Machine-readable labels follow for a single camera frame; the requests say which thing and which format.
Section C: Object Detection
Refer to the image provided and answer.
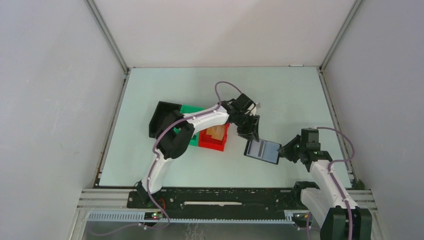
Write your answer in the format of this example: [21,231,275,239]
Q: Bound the black leather card holder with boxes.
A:
[243,139,282,165]

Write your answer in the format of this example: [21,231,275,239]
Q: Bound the red plastic bin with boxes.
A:
[198,123,230,152]

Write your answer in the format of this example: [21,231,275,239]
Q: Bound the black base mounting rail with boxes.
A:
[78,186,377,225]

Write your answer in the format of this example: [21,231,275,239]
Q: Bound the black plastic bin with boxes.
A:
[148,101,182,138]

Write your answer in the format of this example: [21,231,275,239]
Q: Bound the green plastic bin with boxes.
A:
[179,105,204,147]

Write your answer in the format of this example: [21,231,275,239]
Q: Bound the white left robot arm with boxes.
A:
[136,93,260,208]

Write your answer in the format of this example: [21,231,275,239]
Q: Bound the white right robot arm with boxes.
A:
[278,127,373,240]

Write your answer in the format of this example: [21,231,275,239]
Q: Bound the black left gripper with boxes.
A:
[234,112,260,143]

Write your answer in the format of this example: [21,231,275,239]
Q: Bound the orange cards in red bin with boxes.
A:
[206,124,227,141]

